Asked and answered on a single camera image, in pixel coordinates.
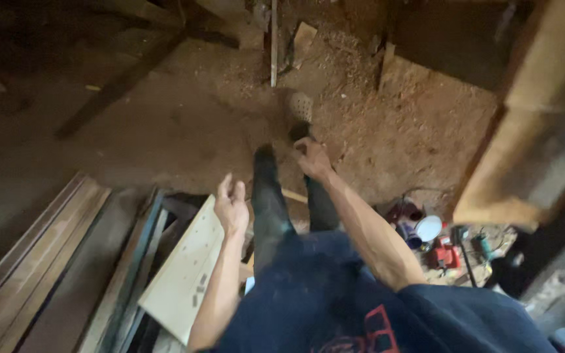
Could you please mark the person's left hand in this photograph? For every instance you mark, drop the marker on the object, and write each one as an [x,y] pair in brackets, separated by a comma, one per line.
[231,208]

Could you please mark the person's right hand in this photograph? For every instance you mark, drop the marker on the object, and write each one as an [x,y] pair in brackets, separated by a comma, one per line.
[314,159]

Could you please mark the person's right fingers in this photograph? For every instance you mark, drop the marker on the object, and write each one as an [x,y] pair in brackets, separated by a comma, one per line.
[303,145]

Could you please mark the perforated beige sandal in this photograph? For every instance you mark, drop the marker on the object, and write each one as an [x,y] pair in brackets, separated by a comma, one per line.
[301,106]

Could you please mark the person's dark trousers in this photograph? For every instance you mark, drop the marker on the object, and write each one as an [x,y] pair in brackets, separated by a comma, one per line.
[282,196]

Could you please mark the small wooden offcut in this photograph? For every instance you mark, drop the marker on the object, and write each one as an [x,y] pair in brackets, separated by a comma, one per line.
[304,43]

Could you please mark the thin wooden strip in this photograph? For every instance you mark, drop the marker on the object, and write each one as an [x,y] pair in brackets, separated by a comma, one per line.
[273,43]

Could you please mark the blue can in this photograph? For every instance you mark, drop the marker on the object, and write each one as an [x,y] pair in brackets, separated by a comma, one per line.
[411,239]

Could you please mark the white paint can lid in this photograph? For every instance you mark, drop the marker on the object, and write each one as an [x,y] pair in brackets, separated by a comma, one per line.
[428,228]

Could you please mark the person's dark blue shirt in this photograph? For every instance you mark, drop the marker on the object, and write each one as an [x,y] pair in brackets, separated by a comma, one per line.
[375,304]

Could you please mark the pale perforated wooden board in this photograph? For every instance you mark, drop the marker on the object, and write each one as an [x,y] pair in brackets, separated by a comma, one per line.
[184,274]

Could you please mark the red power tool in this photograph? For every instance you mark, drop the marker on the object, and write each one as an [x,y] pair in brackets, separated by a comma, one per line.
[443,255]

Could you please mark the large wooden workbench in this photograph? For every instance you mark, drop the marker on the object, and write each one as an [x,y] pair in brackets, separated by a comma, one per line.
[527,112]

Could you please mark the stack of long wooden boards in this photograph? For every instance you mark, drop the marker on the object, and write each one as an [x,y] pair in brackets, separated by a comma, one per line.
[62,274]

